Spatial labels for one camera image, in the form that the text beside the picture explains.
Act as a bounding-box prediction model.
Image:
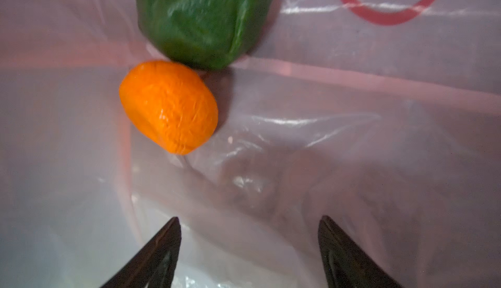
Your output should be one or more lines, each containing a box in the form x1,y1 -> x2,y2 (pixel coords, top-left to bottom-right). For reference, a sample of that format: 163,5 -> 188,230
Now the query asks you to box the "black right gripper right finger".
318,215 -> 402,288

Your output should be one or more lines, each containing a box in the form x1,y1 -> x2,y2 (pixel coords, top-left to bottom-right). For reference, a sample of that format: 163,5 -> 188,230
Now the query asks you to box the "pink plastic bag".
1,0 -> 500,287

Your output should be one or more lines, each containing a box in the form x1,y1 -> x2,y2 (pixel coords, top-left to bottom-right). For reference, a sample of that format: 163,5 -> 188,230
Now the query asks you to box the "dark green pepper fruit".
136,0 -> 272,70

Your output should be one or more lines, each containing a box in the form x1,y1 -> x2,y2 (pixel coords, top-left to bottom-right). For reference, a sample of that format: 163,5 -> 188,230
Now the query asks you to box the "orange fruit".
119,60 -> 219,155

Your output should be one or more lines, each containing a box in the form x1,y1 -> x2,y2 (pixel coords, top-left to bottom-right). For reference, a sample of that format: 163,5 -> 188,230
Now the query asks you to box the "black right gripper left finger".
102,217 -> 181,288

